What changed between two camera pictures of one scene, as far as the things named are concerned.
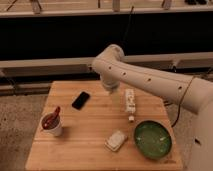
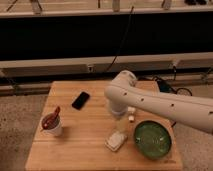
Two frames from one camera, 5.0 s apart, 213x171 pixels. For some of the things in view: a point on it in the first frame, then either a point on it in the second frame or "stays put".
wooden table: [83, 126] stays put
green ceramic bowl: [152, 139] stays put
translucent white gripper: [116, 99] -> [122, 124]
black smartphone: [81, 100] stays put
